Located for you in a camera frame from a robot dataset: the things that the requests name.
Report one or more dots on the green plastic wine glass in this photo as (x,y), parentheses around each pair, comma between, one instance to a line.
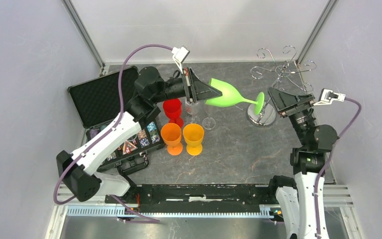
(231,96)

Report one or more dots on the blue poker chip row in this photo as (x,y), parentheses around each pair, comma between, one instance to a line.
(153,131)

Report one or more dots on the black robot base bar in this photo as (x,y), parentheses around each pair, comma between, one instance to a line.
(202,198)

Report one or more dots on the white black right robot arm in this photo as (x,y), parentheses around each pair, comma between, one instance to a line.
(301,198)

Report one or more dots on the orange poker chip row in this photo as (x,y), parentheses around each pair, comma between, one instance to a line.
(143,139)

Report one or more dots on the triangular red dice holder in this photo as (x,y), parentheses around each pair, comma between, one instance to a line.
(128,147)

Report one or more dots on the clear wine glass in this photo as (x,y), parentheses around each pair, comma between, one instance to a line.
(209,122)
(192,110)

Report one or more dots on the chrome wire glass rack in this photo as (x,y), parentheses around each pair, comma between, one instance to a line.
(267,115)

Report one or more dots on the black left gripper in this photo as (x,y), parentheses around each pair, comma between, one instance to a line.
(199,90)

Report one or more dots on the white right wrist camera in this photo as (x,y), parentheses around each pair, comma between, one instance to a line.
(327,97)

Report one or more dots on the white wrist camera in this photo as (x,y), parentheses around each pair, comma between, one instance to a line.
(327,97)
(179,54)

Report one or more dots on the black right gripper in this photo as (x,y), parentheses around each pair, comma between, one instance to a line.
(287,104)

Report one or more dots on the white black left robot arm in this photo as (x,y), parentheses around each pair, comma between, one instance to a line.
(78,169)

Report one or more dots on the orange plastic wine glass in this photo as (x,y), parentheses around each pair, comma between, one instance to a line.
(171,134)

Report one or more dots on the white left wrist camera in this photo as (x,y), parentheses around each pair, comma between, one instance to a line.
(179,54)

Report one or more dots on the red plastic wine glass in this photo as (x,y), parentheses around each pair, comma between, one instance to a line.
(173,110)

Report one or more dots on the aluminium frame rail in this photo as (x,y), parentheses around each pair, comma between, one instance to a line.
(81,28)

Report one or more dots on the yellow plastic wine glass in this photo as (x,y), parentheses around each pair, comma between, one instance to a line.
(193,135)

